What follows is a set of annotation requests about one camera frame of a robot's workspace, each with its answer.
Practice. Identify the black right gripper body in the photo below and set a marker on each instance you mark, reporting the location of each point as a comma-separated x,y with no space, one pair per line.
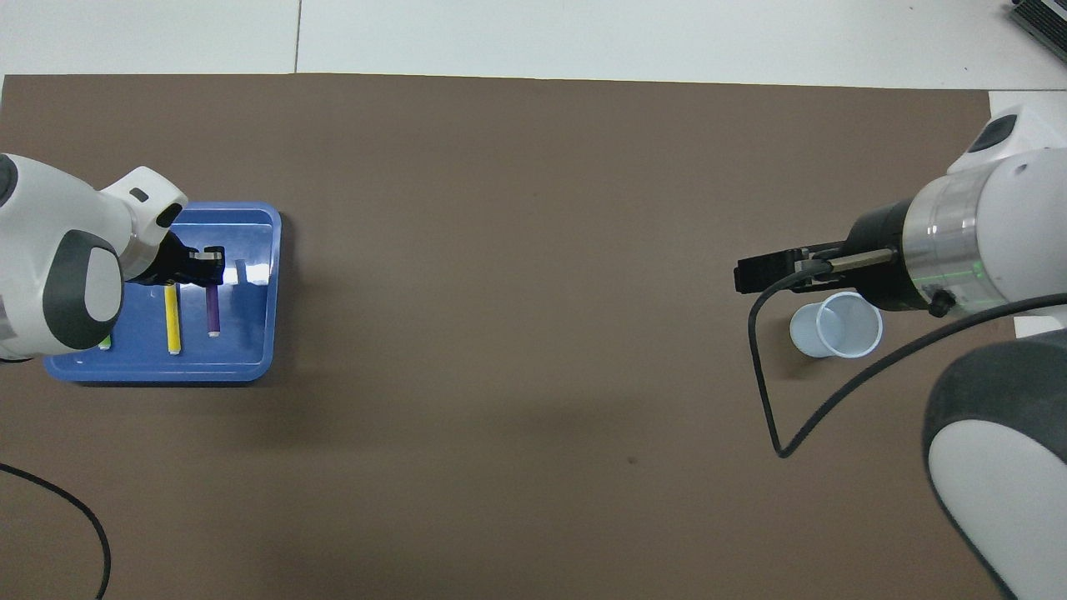
879,258

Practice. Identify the blue plastic tray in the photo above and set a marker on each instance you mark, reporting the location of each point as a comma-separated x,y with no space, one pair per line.
242,350

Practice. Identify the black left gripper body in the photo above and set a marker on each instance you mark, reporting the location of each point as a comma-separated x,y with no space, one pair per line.
167,262

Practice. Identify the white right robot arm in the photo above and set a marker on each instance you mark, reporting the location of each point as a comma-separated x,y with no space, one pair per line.
1000,233

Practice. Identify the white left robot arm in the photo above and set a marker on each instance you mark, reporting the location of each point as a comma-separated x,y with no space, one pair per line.
42,250

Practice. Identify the brown table mat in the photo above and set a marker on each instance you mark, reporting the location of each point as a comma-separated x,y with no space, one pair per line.
533,208

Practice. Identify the purple marker pen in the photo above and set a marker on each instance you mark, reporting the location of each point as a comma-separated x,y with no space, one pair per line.
213,312

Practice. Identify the grey laptop corner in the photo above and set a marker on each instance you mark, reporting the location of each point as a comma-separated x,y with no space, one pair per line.
1046,21

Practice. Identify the translucent plastic cup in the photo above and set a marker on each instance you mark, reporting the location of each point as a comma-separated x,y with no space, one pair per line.
838,329

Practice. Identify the yellow marker pen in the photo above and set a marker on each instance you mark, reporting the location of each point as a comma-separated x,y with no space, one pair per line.
173,321

